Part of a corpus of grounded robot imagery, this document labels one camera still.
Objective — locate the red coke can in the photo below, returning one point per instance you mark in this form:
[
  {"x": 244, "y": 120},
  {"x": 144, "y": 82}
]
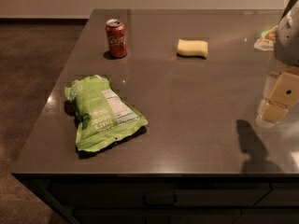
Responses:
[{"x": 116, "y": 38}]

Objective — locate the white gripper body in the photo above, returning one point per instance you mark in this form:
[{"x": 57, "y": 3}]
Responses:
[{"x": 288, "y": 37}]

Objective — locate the dark counter drawers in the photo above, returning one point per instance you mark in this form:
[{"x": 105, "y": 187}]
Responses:
[{"x": 116, "y": 199}]

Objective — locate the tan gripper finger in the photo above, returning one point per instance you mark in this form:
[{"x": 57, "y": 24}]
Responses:
[{"x": 271, "y": 112}]

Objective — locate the yellow sponge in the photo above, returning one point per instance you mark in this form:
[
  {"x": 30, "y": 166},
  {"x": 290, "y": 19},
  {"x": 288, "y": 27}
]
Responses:
[{"x": 191, "y": 48}]

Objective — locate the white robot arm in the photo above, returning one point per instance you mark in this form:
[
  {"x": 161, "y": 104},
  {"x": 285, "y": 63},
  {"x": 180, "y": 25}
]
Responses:
[{"x": 283, "y": 40}]

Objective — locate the green chip bag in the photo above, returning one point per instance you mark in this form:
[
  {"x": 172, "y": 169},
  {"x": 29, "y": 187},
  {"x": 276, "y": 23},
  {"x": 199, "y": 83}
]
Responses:
[{"x": 104, "y": 118}]

